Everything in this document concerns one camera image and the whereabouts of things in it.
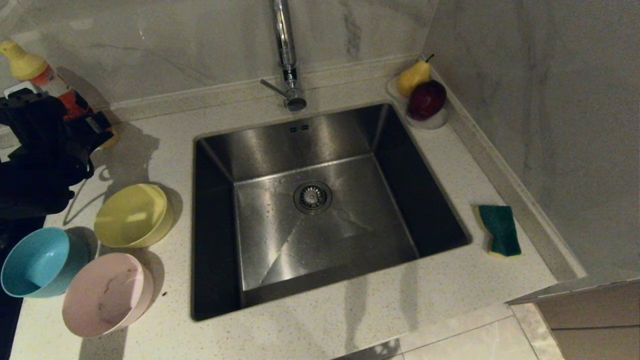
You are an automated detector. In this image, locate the green and yellow sponge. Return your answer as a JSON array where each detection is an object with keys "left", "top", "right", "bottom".
[{"left": 478, "top": 204, "right": 522, "bottom": 258}]

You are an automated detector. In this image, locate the chrome faucet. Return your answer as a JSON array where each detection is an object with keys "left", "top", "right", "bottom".
[{"left": 259, "top": 0, "right": 308, "bottom": 112}]

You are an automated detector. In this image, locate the small white dish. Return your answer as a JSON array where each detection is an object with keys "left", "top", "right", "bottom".
[{"left": 385, "top": 76, "right": 449, "bottom": 131}]

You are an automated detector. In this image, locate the stainless steel sink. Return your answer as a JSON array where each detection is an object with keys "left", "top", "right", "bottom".
[{"left": 191, "top": 102, "right": 472, "bottom": 322}]

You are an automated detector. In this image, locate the metal sink drain strainer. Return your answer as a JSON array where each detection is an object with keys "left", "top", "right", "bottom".
[{"left": 293, "top": 181, "right": 334, "bottom": 216}]

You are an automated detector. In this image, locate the blue plastic bowl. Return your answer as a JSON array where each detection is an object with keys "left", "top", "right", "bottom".
[{"left": 1, "top": 227, "right": 91, "bottom": 299}]

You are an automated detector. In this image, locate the yellow plastic bowl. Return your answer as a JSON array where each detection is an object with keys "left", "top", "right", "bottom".
[{"left": 93, "top": 183, "right": 175, "bottom": 249}]

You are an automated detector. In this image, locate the yellow pear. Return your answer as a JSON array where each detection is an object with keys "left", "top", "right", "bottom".
[{"left": 397, "top": 54, "right": 435, "bottom": 98}]

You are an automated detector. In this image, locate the black induction cooktop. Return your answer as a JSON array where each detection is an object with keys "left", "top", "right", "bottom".
[{"left": 0, "top": 215, "right": 47, "bottom": 360}]

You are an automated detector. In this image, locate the pink plastic bowl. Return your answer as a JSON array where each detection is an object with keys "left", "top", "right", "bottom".
[{"left": 62, "top": 252, "right": 155, "bottom": 338}]

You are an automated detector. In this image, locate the dark red apple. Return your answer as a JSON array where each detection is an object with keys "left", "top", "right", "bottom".
[{"left": 407, "top": 80, "right": 448, "bottom": 122}]

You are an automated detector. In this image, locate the beige wooden cabinet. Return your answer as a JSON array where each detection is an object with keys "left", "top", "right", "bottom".
[{"left": 505, "top": 277, "right": 640, "bottom": 360}]

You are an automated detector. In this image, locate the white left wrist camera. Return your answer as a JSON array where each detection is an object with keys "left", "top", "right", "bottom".
[{"left": 2, "top": 81, "right": 45, "bottom": 99}]

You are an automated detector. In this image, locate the orange dish soap bottle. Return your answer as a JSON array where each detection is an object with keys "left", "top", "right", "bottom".
[{"left": 0, "top": 40, "right": 121, "bottom": 150}]

